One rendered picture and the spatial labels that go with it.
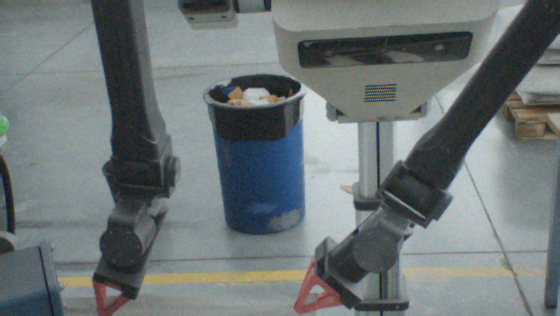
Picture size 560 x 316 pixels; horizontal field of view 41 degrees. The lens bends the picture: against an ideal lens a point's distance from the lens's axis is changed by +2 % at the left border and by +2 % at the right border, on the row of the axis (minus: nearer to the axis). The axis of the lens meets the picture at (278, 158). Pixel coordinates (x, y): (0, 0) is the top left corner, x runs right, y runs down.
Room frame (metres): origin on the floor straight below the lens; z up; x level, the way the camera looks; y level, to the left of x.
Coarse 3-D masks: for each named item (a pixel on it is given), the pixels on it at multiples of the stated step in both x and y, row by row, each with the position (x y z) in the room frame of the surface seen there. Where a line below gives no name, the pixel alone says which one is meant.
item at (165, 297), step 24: (72, 312) 0.92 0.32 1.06; (96, 312) 0.92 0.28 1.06; (120, 312) 0.92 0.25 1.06; (144, 312) 0.91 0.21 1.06; (168, 312) 0.91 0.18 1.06; (192, 312) 0.90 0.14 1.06; (216, 312) 0.90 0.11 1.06; (240, 312) 0.89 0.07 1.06; (264, 312) 0.89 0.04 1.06; (288, 312) 0.88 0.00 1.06; (312, 312) 0.88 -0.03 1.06
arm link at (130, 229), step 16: (176, 160) 0.91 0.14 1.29; (112, 176) 0.91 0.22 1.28; (176, 176) 0.90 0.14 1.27; (112, 192) 0.91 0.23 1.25; (128, 192) 0.89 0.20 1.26; (144, 192) 0.90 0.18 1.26; (160, 192) 0.90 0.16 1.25; (128, 208) 0.85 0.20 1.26; (144, 208) 0.86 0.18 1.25; (112, 224) 0.82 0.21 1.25; (128, 224) 0.82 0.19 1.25; (144, 224) 0.85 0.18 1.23; (112, 240) 0.82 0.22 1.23; (128, 240) 0.82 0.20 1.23; (144, 240) 0.83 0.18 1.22; (112, 256) 0.82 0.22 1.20; (128, 256) 0.82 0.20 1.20
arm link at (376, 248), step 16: (400, 160) 0.89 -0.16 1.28; (384, 192) 0.88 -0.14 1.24; (448, 192) 0.86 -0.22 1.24; (384, 208) 0.84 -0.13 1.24; (400, 208) 0.85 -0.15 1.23; (368, 224) 0.82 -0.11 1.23; (384, 224) 0.79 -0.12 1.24; (400, 224) 0.80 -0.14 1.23; (368, 240) 0.79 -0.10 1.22; (384, 240) 0.78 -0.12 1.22; (400, 240) 0.81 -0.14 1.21; (368, 256) 0.78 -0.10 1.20; (384, 256) 0.78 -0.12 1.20
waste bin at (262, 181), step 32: (224, 96) 3.36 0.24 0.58; (288, 96) 3.35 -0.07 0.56; (224, 128) 3.04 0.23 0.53; (256, 128) 2.98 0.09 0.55; (288, 128) 3.03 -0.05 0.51; (224, 160) 3.08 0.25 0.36; (256, 160) 3.00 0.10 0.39; (288, 160) 3.04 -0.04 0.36; (224, 192) 3.12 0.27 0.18; (256, 192) 3.01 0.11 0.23; (288, 192) 3.04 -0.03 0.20; (256, 224) 3.02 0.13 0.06; (288, 224) 3.05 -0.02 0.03
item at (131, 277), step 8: (152, 240) 0.90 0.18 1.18; (144, 256) 0.90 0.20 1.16; (104, 264) 0.89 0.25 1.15; (112, 264) 0.89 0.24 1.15; (136, 264) 0.89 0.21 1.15; (144, 264) 0.91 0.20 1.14; (96, 272) 0.87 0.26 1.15; (104, 272) 0.88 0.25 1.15; (112, 272) 0.88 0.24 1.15; (120, 272) 0.89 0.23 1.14; (128, 272) 0.89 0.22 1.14; (136, 272) 0.90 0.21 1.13; (144, 272) 0.91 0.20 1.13; (96, 280) 0.87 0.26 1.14; (104, 280) 0.87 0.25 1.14; (112, 280) 0.87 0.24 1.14; (120, 280) 0.87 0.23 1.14; (128, 280) 0.87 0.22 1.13; (136, 280) 0.88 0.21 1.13; (128, 288) 0.87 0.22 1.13; (136, 288) 0.87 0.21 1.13
